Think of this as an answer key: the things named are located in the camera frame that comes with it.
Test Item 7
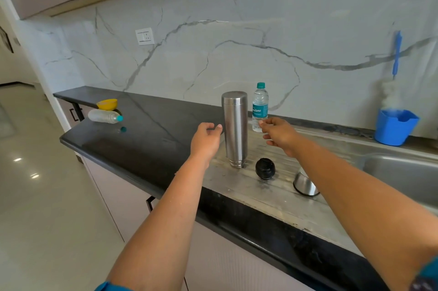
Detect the person's right hand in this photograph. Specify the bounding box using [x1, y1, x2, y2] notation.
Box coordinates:
[259, 117, 304, 158]

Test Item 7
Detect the person's left hand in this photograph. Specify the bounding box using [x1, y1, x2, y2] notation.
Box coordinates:
[190, 122, 223, 165]

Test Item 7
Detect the person's right forearm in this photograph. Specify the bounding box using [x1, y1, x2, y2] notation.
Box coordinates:
[290, 137, 438, 291]

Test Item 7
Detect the person's left forearm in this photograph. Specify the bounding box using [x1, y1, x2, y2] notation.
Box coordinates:
[106, 157, 215, 291]

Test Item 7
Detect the stainless steel flask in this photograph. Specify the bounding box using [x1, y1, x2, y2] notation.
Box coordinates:
[221, 91, 248, 169]

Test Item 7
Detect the clear water bottle blue label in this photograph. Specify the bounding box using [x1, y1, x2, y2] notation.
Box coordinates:
[252, 82, 269, 133]

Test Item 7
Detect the black flask stopper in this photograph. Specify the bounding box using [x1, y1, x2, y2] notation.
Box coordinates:
[255, 158, 276, 180]

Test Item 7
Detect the steel flask cup lid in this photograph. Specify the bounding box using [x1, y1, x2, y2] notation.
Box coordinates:
[293, 168, 320, 197]

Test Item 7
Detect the yellow plastic funnel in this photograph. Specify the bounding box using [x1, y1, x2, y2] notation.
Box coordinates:
[96, 99, 118, 111]

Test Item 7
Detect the clear plastic bottle without label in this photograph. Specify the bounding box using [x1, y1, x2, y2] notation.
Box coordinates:
[88, 109, 124, 124]

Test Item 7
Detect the beige lower cabinet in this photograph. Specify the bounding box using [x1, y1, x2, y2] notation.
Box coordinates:
[56, 97, 313, 291]

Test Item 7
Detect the blue plastic container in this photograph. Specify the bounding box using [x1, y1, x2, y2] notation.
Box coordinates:
[374, 108, 420, 147]

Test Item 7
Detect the stainless steel sink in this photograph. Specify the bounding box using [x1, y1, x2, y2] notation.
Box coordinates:
[202, 120, 438, 258]

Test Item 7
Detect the teal left sleeve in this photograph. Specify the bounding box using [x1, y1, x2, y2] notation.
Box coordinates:
[95, 281, 133, 291]

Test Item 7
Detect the teal sleeve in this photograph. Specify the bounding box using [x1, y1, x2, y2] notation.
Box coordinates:
[95, 281, 133, 291]
[410, 256, 438, 291]

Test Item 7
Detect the teal right sleeve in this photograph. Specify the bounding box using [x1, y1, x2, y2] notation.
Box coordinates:
[410, 256, 438, 291]

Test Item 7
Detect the white wall socket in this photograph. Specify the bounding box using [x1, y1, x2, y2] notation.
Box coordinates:
[135, 28, 155, 46]

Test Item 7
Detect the blue handled bottle brush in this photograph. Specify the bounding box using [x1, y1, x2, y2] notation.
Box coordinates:
[381, 31, 404, 111]

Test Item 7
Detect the dark framed wall picture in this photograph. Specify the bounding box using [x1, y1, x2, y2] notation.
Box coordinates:
[0, 26, 14, 54]

